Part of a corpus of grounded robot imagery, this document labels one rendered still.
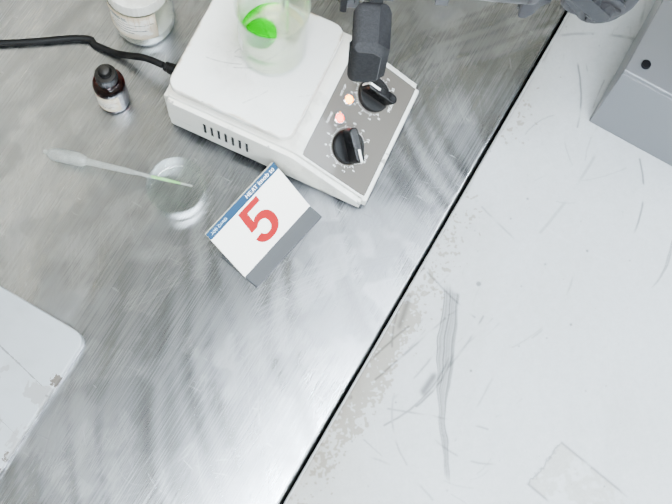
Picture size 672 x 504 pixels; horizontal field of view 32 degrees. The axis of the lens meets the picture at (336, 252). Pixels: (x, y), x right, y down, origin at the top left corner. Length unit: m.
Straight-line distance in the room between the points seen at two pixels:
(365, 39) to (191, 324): 0.35
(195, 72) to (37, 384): 0.30
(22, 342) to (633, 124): 0.59
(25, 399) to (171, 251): 0.18
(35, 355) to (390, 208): 0.35
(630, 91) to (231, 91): 0.35
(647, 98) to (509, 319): 0.23
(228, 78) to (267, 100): 0.04
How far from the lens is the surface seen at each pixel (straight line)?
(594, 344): 1.08
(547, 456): 1.06
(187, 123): 1.07
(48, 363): 1.05
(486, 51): 1.15
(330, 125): 1.04
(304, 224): 1.07
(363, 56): 0.82
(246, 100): 1.02
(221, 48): 1.04
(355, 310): 1.05
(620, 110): 1.10
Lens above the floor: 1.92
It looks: 74 degrees down
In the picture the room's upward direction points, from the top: 10 degrees clockwise
